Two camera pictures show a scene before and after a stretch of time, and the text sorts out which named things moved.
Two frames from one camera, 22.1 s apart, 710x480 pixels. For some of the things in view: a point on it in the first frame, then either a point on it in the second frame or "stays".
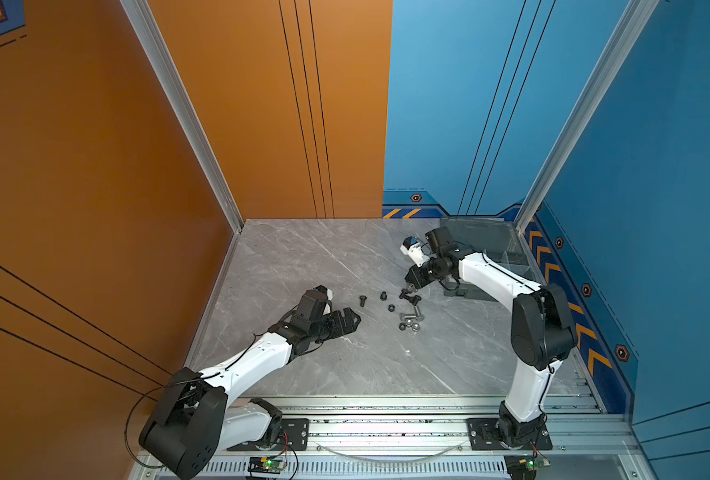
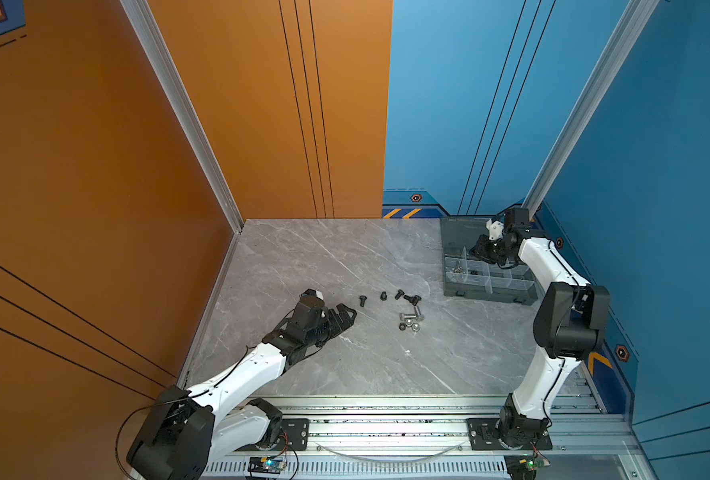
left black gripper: x=340 y=329 stays
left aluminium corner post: x=151 y=37 stays
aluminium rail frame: x=421 y=438 stays
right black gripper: x=416 y=280 → x=480 y=251
